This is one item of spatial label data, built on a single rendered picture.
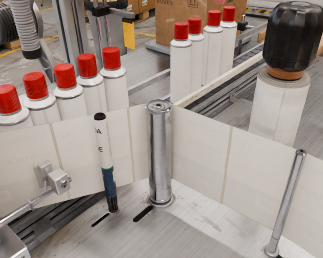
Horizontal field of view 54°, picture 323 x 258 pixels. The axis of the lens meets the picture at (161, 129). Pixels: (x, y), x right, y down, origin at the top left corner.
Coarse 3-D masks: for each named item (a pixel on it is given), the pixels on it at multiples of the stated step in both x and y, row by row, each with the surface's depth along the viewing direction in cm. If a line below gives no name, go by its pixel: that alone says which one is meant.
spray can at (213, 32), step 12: (216, 12) 79; (216, 24) 80; (216, 36) 81; (204, 48) 84; (216, 48) 83; (204, 60) 86; (216, 60) 85; (204, 72) 88; (216, 72) 87; (204, 84) 90
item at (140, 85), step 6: (264, 24) 112; (252, 30) 107; (258, 30) 110; (240, 36) 102; (246, 36) 105; (162, 72) 79; (168, 72) 80; (150, 78) 76; (156, 78) 77; (162, 78) 79; (138, 84) 73; (144, 84) 74; (150, 84) 76; (132, 90) 72; (138, 90) 74
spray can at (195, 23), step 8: (192, 24) 74; (200, 24) 75; (192, 32) 75; (200, 32) 76; (192, 40) 75; (200, 40) 76; (192, 48) 76; (200, 48) 77; (192, 56) 78; (200, 56) 78; (192, 64) 79; (200, 64) 80; (192, 72) 80; (200, 72) 81; (192, 80) 81; (200, 80) 82; (192, 88) 82
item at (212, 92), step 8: (256, 48) 115; (240, 56) 109; (248, 56) 109; (256, 64) 103; (240, 72) 98; (232, 80) 93; (216, 88) 89; (208, 96) 85; (192, 104) 82; (24, 216) 52; (8, 224) 51
